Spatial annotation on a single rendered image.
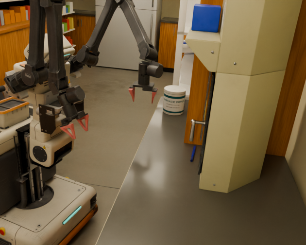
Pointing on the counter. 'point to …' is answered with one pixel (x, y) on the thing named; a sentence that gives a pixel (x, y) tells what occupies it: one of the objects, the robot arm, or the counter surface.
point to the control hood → (205, 47)
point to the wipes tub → (174, 99)
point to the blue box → (206, 18)
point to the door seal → (208, 120)
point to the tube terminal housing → (246, 89)
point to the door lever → (194, 128)
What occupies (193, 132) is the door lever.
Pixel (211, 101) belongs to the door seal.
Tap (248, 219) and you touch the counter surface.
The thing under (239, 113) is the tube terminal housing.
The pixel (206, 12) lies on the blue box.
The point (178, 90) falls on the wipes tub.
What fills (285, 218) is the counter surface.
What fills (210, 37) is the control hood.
